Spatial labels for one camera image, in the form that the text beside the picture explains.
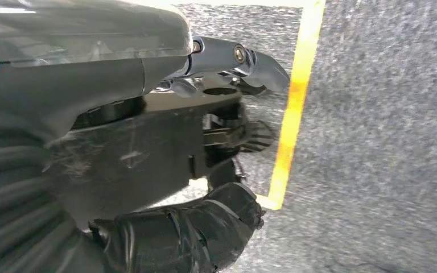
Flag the black robot left foot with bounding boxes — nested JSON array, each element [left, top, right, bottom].
[[203, 104, 278, 189]]

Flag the yellow floor tape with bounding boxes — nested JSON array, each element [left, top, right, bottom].
[[255, 0, 327, 211]]

